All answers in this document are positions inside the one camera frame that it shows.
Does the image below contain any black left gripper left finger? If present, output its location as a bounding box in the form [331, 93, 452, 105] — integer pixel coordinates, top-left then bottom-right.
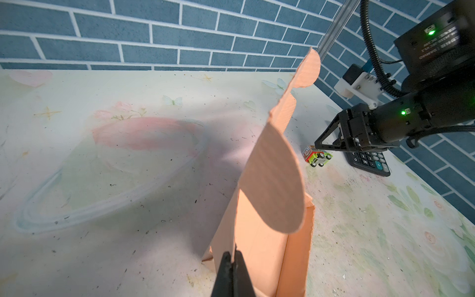
[211, 251, 233, 297]

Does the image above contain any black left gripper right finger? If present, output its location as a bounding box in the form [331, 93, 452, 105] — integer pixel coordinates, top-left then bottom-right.
[233, 250, 256, 297]

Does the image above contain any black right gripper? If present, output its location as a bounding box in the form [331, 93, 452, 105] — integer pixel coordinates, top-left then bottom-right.
[314, 83, 475, 152]

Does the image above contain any colourful toy truck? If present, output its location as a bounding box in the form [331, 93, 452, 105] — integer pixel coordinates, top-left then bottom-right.
[302, 146, 333, 167]

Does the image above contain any pink paper box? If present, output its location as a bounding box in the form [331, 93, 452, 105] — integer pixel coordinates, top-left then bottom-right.
[202, 49, 321, 297]

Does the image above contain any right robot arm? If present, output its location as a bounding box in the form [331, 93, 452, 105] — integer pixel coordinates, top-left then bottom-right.
[314, 1, 475, 152]

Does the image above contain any black Dexin desk calculator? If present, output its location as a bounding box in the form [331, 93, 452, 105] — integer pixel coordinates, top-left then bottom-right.
[344, 152, 390, 177]

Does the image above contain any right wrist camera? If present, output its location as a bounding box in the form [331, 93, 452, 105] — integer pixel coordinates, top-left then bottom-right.
[334, 64, 383, 110]

